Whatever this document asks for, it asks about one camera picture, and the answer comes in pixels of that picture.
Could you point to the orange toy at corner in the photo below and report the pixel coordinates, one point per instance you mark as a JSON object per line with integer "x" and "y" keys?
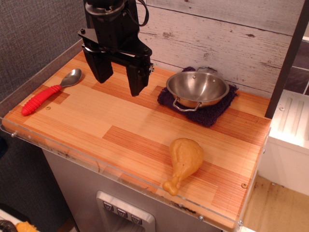
{"x": 25, "y": 227}

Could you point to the dark grey vertical post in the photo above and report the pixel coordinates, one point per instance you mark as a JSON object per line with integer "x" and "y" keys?
{"x": 289, "y": 59}

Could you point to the yellow toy chicken drumstick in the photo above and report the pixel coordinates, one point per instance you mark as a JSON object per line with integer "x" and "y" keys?
{"x": 186, "y": 157}

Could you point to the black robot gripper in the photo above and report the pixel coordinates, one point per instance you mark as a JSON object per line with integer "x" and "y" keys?
{"x": 113, "y": 31}

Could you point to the silver toy fridge cabinet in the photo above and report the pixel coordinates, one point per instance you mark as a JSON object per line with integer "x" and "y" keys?
{"x": 105, "y": 203}

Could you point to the silver two-handled bowl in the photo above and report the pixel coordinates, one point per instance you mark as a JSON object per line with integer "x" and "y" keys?
{"x": 197, "y": 89}

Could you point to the red-handled metal spoon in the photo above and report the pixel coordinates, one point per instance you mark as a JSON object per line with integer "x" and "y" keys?
{"x": 72, "y": 78}

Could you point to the white toy sink unit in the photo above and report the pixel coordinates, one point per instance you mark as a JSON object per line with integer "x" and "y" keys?
{"x": 286, "y": 155}

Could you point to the clear acrylic table guard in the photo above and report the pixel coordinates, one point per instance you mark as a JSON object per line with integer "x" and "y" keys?
{"x": 137, "y": 156}

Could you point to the dark purple cloth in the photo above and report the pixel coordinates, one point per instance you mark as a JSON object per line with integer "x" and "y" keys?
{"x": 205, "y": 116}

